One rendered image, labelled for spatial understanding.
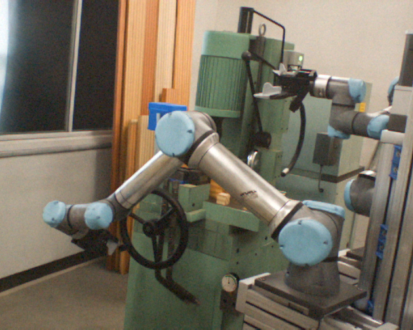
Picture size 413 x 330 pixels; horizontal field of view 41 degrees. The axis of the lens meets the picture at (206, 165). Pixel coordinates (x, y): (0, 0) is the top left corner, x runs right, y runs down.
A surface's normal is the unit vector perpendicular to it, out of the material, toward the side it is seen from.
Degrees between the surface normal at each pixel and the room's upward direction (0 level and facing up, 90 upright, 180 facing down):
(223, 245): 90
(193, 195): 90
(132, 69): 87
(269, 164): 90
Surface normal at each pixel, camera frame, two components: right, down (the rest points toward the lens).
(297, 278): -0.64, -0.27
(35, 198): 0.87, 0.18
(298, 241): -0.29, 0.18
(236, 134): -0.52, 0.07
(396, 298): -0.69, 0.04
